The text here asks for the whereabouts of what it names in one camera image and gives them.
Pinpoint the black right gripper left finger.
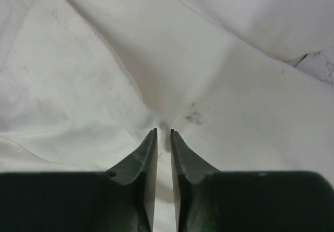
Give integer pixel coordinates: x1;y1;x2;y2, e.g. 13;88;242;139
1;129;157;231

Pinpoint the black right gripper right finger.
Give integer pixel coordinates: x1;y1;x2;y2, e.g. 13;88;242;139
170;130;333;231

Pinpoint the white t shirt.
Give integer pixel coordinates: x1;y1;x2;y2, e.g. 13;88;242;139
1;0;333;231

